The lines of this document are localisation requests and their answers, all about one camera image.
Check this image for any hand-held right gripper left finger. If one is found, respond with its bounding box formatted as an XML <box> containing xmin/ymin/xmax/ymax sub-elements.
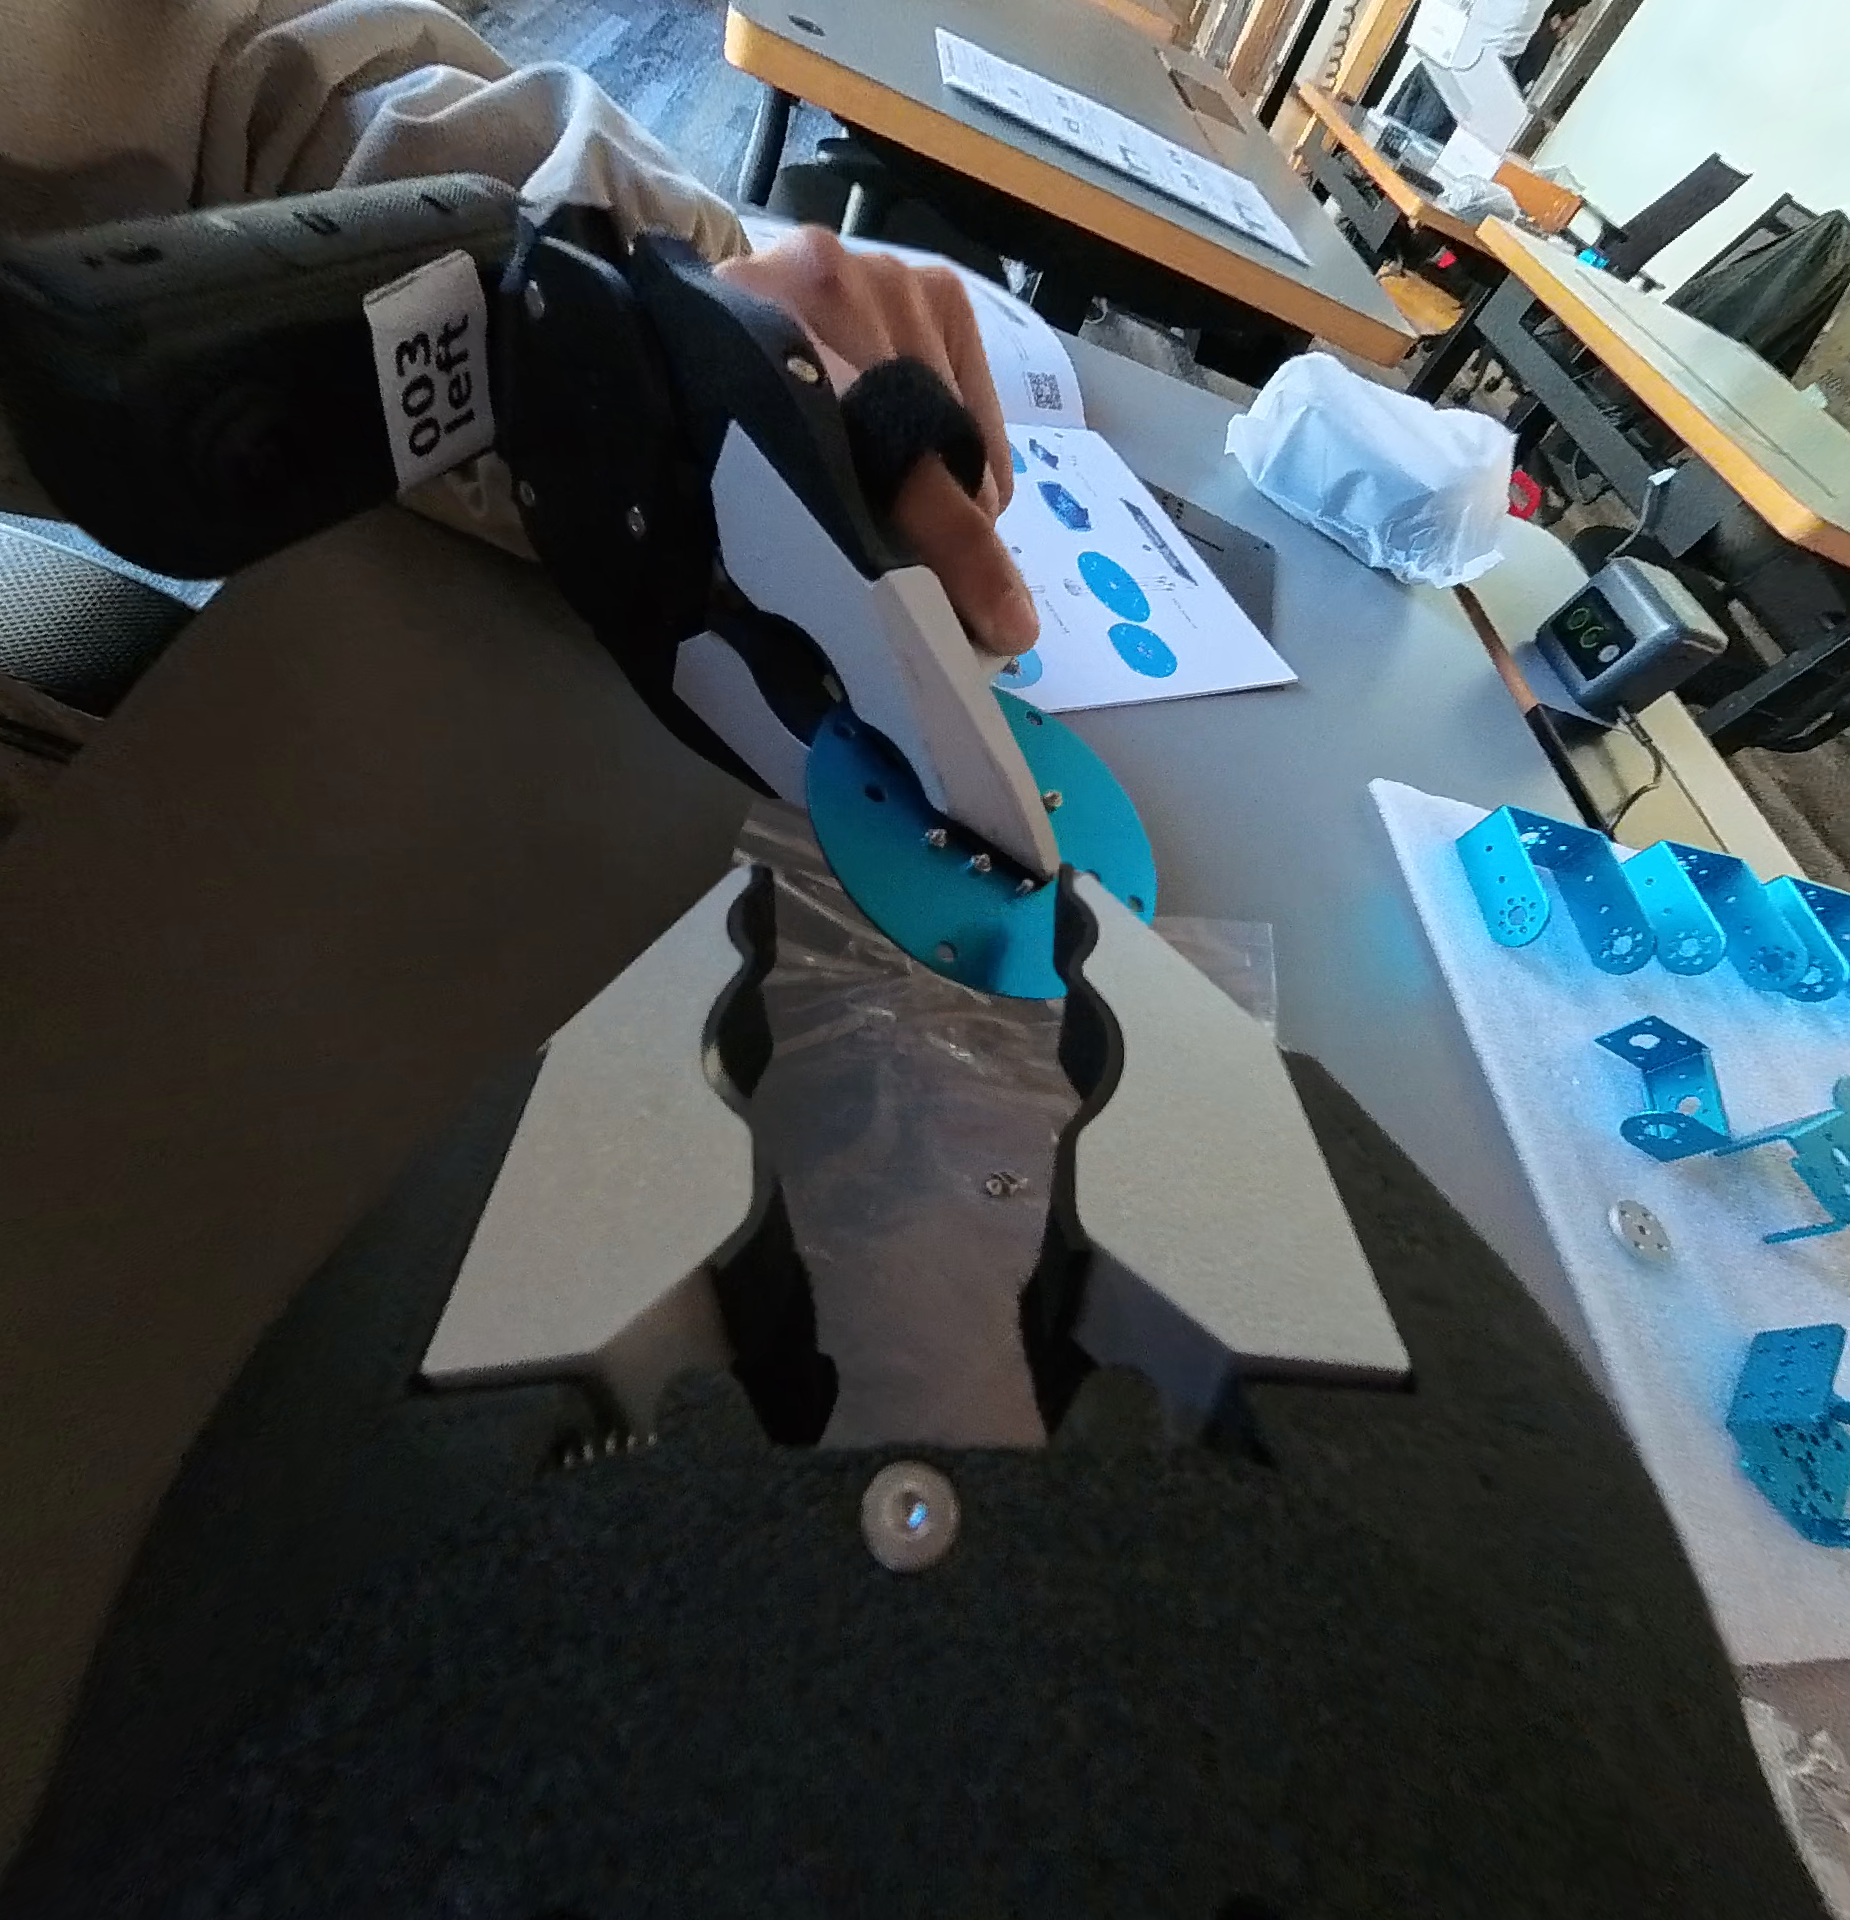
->
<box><xmin>419</xmin><ymin>863</ymin><xmax>784</xmax><ymax>1418</ymax></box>

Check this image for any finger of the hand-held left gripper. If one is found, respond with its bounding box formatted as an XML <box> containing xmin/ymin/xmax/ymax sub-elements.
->
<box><xmin>708</xmin><ymin>425</ymin><xmax>1067</xmax><ymax>877</ymax></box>
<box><xmin>674</xmin><ymin>628</ymin><xmax>848</xmax><ymax>799</ymax></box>

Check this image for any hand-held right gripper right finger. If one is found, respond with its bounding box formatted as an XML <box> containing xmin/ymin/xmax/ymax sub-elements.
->
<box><xmin>1048</xmin><ymin>866</ymin><xmax>1414</xmax><ymax>1433</ymax></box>

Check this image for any blue round metal plate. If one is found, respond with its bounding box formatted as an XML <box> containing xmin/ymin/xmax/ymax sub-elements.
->
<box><xmin>807</xmin><ymin>683</ymin><xmax>1158</xmax><ymax>1002</ymax></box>

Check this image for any clear plastic bag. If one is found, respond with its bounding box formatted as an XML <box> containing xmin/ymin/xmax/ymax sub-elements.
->
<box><xmin>728</xmin><ymin>847</ymin><xmax>1280</xmax><ymax>1418</ymax></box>

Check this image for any person's left forearm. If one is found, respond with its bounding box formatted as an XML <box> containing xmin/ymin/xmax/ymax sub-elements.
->
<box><xmin>0</xmin><ymin>0</ymin><xmax>754</xmax><ymax>301</ymax></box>

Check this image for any wooden edged desk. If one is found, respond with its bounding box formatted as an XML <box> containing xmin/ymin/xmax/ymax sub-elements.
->
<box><xmin>722</xmin><ymin>0</ymin><xmax>1418</xmax><ymax>364</ymax></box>
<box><xmin>1478</xmin><ymin>217</ymin><xmax>1850</xmax><ymax>587</ymax></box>

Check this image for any person's left hand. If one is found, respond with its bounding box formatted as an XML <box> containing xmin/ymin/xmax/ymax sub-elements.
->
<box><xmin>712</xmin><ymin>222</ymin><xmax>1041</xmax><ymax>653</ymax></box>

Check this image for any white instruction booklet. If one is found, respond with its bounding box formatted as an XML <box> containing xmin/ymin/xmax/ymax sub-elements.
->
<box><xmin>745</xmin><ymin>217</ymin><xmax>1301</xmax><ymax>713</ymax></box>

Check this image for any black mesh chair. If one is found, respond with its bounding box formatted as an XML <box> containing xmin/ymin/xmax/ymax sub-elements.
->
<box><xmin>0</xmin><ymin>502</ymin><xmax>198</xmax><ymax>721</ymax></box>

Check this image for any white foam sheet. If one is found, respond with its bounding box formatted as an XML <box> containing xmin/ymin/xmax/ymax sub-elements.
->
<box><xmin>1374</xmin><ymin>776</ymin><xmax>1850</xmax><ymax>1669</ymax></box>

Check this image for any white plastic wrapped bundle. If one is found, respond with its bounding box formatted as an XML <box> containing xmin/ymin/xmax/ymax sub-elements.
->
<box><xmin>1224</xmin><ymin>351</ymin><xmax>1519</xmax><ymax>587</ymax></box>

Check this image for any white paper sheet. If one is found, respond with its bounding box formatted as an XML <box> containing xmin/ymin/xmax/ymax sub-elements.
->
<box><xmin>937</xmin><ymin>26</ymin><xmax>1318</xmax><ymax>266</ymax></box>

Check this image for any grey device with green display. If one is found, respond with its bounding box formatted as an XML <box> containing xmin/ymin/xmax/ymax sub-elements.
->
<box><xmin>1536</xmin><ymin>557</ymin><xmax>1731</xmax><ymax>719</ymax></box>

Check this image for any brown cardboard piece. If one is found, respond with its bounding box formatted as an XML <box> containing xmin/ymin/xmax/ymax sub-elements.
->
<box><xmin>1157</xmin><ymin>43</ymin><xmax>1261</xmax><ymax>146</ymax></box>

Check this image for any black office chair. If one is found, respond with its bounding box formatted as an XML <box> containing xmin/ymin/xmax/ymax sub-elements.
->
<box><xmin>1677</xmin><ymin>208</ymin><xmax>1850</xmax><ymax>377</ymax></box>
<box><xmin>1600</xmin><ymin>150</ymin><xmax>1753</xmax><ymax>286</ymax></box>

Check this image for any blue U bracket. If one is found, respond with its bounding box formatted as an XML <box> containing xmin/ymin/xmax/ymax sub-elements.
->
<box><xmin>1757</xmin><ymin>874</ymin><xmax>1850</xmax><ymax>1025</ymax></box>
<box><xmin>1454</xmin><ymin>808</ymin><xmax>1655</xmax><ymax>978</ymax></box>
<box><xmin>1621</xmin><ymin>839</ymin><xmax>1805</xmax><ymax>978</ymax></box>

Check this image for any small blue bracket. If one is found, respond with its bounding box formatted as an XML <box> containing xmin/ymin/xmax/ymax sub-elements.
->
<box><xmin>1594</xmin><ymin>1015</ymin><xmax>1728</xmax><ymax>1160</ymax></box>

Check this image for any black cable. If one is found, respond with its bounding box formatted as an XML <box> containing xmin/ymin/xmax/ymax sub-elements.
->
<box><xmin>1609</xmin><ymin>702</ymin><xmax>1670</xmax><ymax>833</ymax></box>

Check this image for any wide blue perforated bracket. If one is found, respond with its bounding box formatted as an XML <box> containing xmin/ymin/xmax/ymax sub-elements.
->
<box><xmin>1725</xmin><ymin>1322</ymin><xmax>1850</xmax><ymax>1557</ymax></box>

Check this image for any blue perforated plate bracket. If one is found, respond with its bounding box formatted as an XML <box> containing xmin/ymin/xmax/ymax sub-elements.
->
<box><xmin>1711</xmin><ymin>1072</ymin><xmax>1850</xmax><ymax>1250</ymax></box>

